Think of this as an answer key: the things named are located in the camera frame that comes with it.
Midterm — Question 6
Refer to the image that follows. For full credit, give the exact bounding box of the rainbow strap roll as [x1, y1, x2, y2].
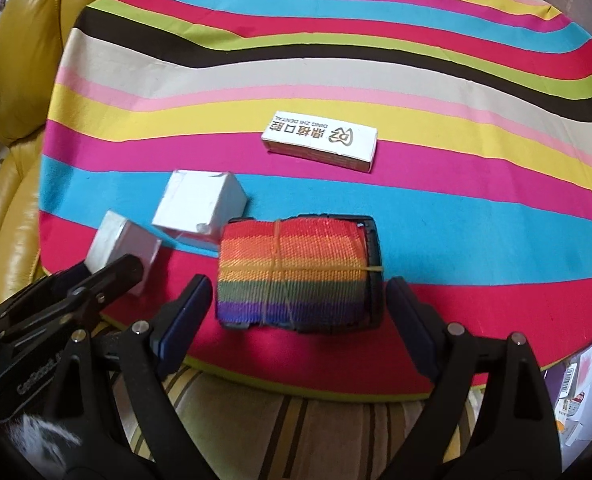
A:
[215, 214, 389, 333]

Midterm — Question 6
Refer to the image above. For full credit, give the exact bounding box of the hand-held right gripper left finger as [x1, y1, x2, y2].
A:
[41, 274, 214, 480]

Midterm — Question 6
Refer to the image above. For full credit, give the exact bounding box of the yellow leather sofa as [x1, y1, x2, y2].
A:
[0, 0, 122, 321]

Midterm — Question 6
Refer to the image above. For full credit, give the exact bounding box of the beige striped cushion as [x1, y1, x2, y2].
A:
[96, 320, 481, 480]

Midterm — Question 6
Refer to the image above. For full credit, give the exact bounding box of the small greyish white box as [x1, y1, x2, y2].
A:
[85, 210, 163, 298]

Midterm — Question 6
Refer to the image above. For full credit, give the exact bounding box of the purple white cardboard box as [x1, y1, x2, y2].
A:
[543, 327, 592, 456]

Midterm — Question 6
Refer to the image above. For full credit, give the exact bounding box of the colourful striped round mat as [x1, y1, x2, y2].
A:
[36, 0, 592, 403]

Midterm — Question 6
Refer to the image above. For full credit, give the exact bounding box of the white cube box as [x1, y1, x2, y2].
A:
[152, 169, 249, 251]

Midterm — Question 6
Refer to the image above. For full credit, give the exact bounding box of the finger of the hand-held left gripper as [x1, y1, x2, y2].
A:
[0, 261, 94, 321]
[0, 255, 144, 341]

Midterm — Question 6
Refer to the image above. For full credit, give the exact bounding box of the long white printed box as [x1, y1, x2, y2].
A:
[261, 110, 379, 173]

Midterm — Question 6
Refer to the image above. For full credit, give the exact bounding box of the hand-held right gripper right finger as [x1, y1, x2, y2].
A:
[378, 276, 564, 480]

